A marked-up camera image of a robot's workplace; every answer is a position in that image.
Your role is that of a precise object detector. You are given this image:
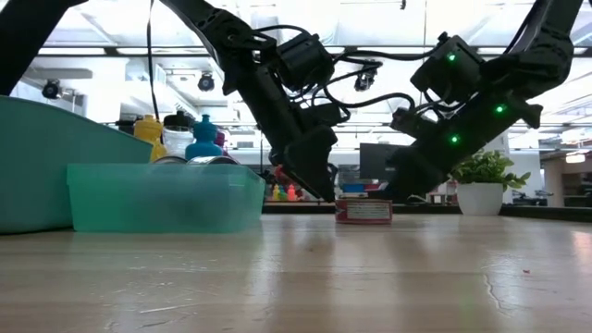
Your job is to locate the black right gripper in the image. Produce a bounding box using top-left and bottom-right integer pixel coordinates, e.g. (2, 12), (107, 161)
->
(369, 92), (545, 203)

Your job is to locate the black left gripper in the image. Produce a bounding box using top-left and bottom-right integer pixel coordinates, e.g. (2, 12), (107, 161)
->
(223, 50), (349, 204)

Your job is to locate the silver food can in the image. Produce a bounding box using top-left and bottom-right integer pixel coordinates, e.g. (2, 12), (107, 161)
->
(335, 197), (394, 226)

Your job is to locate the labelled tuna can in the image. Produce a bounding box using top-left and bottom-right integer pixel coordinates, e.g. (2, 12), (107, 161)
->
(187, 155), (241, 167)

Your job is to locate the blue plastic water bottle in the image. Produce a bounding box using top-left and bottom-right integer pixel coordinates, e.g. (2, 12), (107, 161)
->
(185, 114), (225, 161)

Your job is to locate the clear bottle with black cap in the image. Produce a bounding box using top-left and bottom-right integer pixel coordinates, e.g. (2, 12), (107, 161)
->
(161, 110), (196, 159)

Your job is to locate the yellow plastic water bottle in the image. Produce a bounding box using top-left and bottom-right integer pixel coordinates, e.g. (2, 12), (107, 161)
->
(133, 114), (168, 163)

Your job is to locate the black computer monitor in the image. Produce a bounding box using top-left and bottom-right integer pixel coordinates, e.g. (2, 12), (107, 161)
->
(359, 142), (404, 182)

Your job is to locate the small green potted plant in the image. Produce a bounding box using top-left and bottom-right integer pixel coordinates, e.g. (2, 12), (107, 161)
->
(450, 148), (533, 216)

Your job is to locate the black ceiling spotlight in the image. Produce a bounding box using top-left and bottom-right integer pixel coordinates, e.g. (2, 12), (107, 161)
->
(196, 72), (216, 93)
(42, 79), (62, 100)

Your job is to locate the translucent teal plastic tray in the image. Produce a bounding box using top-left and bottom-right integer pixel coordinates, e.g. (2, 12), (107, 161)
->
(67, 163), (266, 234)

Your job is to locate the teal plastic bin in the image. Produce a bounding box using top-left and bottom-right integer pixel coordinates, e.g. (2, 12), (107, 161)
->
(0, 94), (154, 235)

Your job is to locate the black overhead camera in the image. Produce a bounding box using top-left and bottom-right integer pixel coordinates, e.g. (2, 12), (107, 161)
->
(353, 68), (378, 93)

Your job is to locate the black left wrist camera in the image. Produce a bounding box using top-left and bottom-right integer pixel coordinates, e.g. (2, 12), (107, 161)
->
(277, 31), (336, 92)

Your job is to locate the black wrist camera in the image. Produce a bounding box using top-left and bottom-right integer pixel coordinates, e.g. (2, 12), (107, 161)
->
(277, 31), (336, 92)
(410, 31), (485, 105)

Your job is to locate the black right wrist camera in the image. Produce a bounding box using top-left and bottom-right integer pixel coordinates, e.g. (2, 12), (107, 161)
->
(410, 31), (485, 105)

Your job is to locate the black aluminium table frame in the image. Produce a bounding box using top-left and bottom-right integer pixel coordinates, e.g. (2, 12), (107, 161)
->
(262, 201), (592, 224)

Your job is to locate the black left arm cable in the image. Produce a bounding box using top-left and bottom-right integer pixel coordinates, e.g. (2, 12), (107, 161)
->
(146, 0), (161, 123)

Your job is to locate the black overhead frame bar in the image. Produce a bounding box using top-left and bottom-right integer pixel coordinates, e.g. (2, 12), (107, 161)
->
(36, 44), (592, 58)

